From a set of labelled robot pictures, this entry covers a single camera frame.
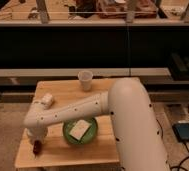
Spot dark red pepper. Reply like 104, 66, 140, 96
33, 140, 42, 155

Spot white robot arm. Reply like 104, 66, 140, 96
24, 78, 170, 171

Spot small wooden table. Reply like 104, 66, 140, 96
15, 78, 119, 171

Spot white cylindrical object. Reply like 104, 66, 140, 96
36, 93, 54, 109

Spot green round plate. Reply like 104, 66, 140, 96
63, 118, 98, 145

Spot long wooden shelf bench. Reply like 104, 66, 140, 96
0, 68, 189, 86

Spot black foot pedal box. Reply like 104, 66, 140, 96
172, 123, 189, 142

